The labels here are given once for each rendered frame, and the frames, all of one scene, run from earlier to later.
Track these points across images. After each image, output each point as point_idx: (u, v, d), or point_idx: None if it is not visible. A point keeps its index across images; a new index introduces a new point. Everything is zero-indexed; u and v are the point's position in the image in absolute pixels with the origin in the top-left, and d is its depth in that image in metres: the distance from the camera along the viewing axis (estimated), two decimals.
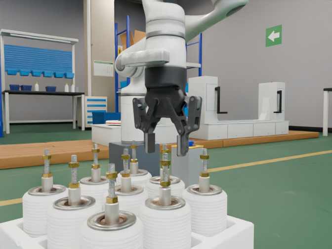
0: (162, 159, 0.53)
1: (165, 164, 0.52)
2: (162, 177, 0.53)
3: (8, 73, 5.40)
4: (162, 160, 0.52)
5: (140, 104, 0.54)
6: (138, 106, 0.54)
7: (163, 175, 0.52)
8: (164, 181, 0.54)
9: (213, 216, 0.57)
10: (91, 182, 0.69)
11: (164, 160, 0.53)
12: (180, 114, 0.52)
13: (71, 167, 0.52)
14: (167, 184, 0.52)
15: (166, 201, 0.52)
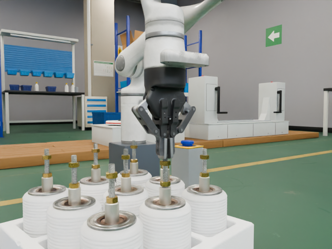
0: (167, 160, 0.52)
1: (164, 163, 0.54)
2: (167, 177, 0.53)
3: (8, 73, 5.40)
4: (168, 160, 0.53)
5: (147, 110, 0.49)
6: (147, 112, 0.49)
7: (166, 174, 0.53)
8: (165, 184, 0.52)
9: (213, 216, 0.57)
10: (91, 182, 0.69)
11: (166, 162, 0.52)
12: None
13: (71, 167, 0.52)
14: (162, 182, 0.54)
15: (167, 201, 0.52)
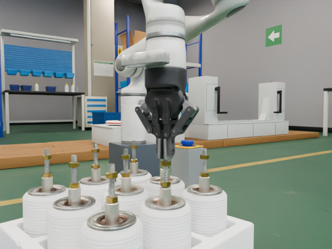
0: (165, 160, 0.52)
1: (169, 163, 0.53)
2: (167, 178, 0.52)
3: (8, 73, 5.40)
4: (168, 161, 0.52)
5: (143, 110, 0.54)
6: (142, 112, 0.54)
7: (167, 175, 0.53)
8: (161, 183, 0.52)
9: (213, 216, 0.57)
10: (91, 182, 0.69)
11: (161, 162, 0.52)
12: (174, 116, 0.53)
13: (71, 167, 0.52)
14: (168, 182, 0.54)
15: (167, 201, 0.52)
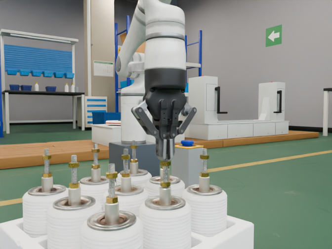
0: (165, 160, 0.52)
1: (169, 164, 0.53)
2: (167, 178, 0.52)
3: (8, 73, 5.40)
4: (168, 161, 0.52)
5: (181, 110, 0.55)
6: (181, 112, 0.55)
7: (167, 175, 0.53)
8: (161, 183, 0.52)
9: (213, 216, 0.57)
10: (91, 182, 0.69)
11: (161, 162, 0.52)
12: (162, 117, 0.51)
13: (71, 167, 0.52)
14: (168, 182, 0.54)
15: (167, 201, 0.52)
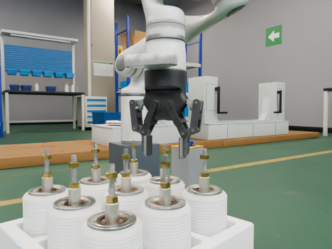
0: (167, 160, 0.53)
1: (161, 164, 0.53)
2: (166, 178, 0.53)
3: (8, 73, 5.40)
4: None
5: (138, 107, 0.53)
6: (135, 108, 0.53)
7: (164, 175, 0.53)
8: (169, 184, 0.52)
9: (213, 216, 0.57)
10: (91, 182, 0.69)
11: (169, 163, 0.52)
12: (180, 116, 0.52)
13: (71, 167, 0.52)
14: (160, 183, 0.53)
15: (166, 201, 0.52)
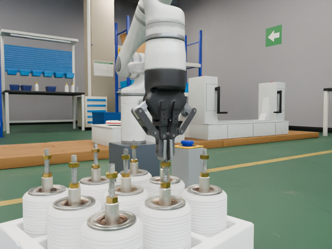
0: (167, 160, 0.53)
1: (161, 164, 0.53)
2: (166, 178, 0.53)
3: (8, 73, 5.40)
4: None
5: (181, 111, 0.55)
6: (181, 113, 0.55)
7: (164, 175, 0.53)
8: (169, 184, 0.52)
9: (213, 216, 0.57)
10: (91, 182, 0.69)
11: (169, 163, 0.52)
12: (162, 118, 0.51)
13: (71, 167, 0.52)
14: (160, 183, 0.53)
15: (167, 201, 0.52)
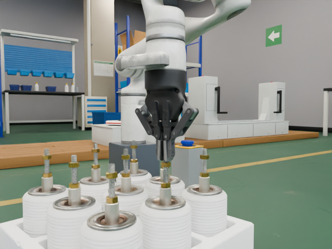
0: (163, 160, 0.53)
1: (164, 166, 0.52)
2: (162, 179, 0.53)
3: (8, 73, 5.40)
4: (162, 162, 0.52)
5: (143, 111, 0.54)
6: (142, 114, 0.54)
7: (163, 176, 0.53)
8: (166, 183, 0.54)
9: (213, 216, 0.57)
10: (91, 182, 0.69)
11: (166, 162, 0.54)
12: (174, 118, 0.53)
13: (71, 167, 0.52)
14: (166, 185, 0.52)
15: (167, 201, 0.52)
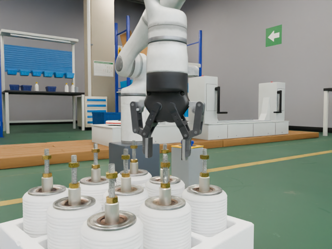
0: (163, 161, 0.53)
1: (164, 166, 0.52)
2: (162, 179, 0.53)
3: (8, 73, 5.40)
4: (161, 162, 0.52)
5: None
6: None
7: (163, 176, 0.53)
8: (166, 183, 0.54)
9: (213, 216, 0.57)
10: (91, 182, 0.69)
11: (165, 162, 0.54)
12: (151, 118, 0.52)
13: (71, 167, 0.52)
14: (166, 185, 0.52)
15: (167, 201, 0.52)
